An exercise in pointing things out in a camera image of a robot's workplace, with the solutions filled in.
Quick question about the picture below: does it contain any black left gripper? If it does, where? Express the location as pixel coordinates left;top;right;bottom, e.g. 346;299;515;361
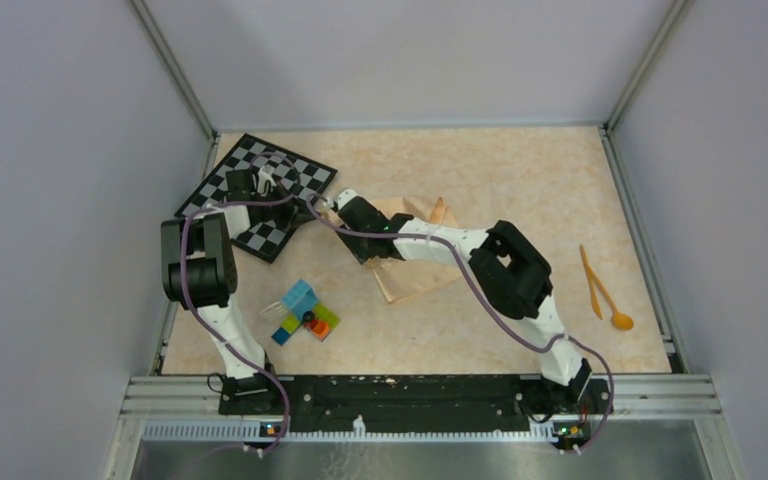
252;180;319;231

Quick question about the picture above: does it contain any orange cloth napkin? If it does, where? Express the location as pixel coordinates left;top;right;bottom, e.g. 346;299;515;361
327;196;465;306

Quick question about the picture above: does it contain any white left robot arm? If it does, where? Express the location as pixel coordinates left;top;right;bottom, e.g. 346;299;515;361
160;166;297;415

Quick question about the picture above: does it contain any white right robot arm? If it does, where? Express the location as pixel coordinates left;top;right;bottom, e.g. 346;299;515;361
328;190;613;413

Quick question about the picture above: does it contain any black white checkerboard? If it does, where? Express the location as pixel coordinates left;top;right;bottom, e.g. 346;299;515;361
175;133;338;263

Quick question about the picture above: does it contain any colourful toy block pile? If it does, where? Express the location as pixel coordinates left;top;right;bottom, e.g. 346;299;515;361
259;279;341;346

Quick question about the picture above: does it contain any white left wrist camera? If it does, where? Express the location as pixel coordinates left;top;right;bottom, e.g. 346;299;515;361
256;165;276;198

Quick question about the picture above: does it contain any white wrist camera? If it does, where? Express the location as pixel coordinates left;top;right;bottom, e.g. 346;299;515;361
332;188;358;212
256;165;276;198

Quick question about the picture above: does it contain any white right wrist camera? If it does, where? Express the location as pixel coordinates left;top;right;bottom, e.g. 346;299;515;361
332;188;358;212

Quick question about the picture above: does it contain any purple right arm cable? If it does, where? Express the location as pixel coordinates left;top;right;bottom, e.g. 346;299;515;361
304;193;617;455

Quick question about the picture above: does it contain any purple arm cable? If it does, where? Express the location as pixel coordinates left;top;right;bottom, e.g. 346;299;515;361
178;150;302;458
304;193;617;455

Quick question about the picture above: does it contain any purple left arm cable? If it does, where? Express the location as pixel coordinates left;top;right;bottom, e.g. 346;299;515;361
178;150;302;458

